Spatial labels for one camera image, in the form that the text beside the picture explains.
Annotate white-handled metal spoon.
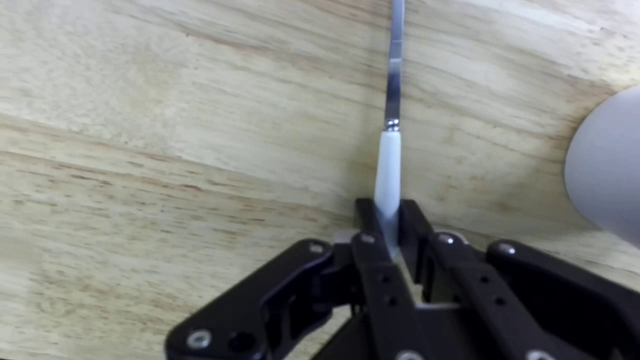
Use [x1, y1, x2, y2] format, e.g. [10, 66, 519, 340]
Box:
[370, 0, 409, 261]

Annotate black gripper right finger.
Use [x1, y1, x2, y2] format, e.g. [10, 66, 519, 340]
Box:
[399, 198, 640, 360]

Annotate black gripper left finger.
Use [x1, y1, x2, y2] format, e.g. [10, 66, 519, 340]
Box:
[165, 196, 437, 360]

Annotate white mug with logo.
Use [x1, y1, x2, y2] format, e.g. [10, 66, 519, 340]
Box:
[563, 84, 640, 247]

